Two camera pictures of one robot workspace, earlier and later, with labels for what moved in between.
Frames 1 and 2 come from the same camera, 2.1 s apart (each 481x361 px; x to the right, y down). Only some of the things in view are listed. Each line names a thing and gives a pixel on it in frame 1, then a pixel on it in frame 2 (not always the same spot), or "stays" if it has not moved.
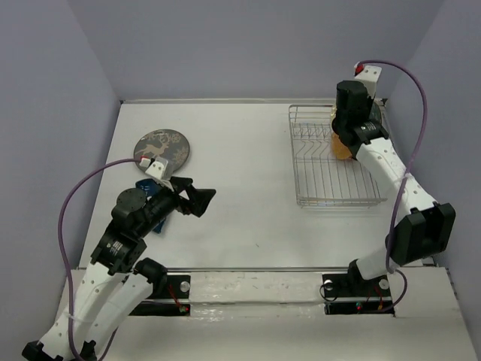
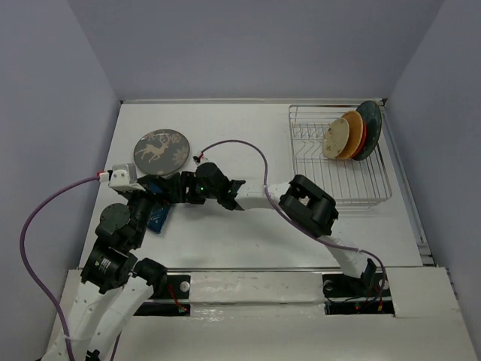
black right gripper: (369, 105) to (189, 178)
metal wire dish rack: (322, 179) stays
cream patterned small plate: (333, 113) to (336, 138)
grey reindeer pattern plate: (164, 143) stays
